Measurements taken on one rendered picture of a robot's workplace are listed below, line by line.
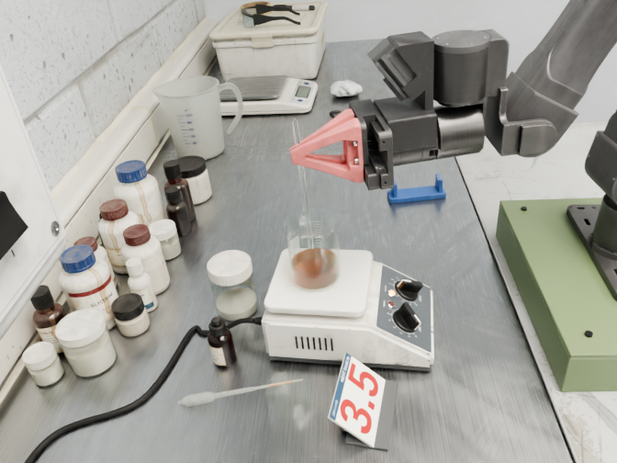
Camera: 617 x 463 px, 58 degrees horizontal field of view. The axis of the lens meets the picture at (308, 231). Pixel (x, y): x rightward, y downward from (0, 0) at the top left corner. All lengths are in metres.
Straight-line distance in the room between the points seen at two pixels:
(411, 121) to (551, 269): 0.29
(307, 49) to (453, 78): 1.05
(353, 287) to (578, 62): 0.33
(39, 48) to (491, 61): 0.69
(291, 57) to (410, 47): 1.07
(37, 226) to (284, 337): 0.50
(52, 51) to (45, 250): 0.85
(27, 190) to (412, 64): 0.44
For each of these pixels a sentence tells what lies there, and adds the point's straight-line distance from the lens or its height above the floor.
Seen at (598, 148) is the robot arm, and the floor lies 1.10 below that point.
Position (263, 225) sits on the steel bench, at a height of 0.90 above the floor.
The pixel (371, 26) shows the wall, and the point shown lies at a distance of 2.00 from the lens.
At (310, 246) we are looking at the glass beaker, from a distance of 0.61.
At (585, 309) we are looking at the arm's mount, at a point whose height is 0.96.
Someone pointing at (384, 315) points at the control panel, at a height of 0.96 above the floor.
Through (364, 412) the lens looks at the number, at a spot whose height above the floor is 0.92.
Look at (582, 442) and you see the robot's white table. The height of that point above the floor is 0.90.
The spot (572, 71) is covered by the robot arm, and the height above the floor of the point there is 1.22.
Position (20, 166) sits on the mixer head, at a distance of 0.18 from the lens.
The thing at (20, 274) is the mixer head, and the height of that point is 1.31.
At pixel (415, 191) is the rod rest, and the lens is 1.00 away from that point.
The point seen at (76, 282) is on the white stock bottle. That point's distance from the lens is 0.77.
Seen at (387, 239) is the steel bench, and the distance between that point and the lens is 0.89.
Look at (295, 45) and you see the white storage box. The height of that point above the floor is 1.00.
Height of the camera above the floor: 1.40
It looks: 33 degrees down
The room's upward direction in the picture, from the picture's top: 6 degrees counter-clockwise
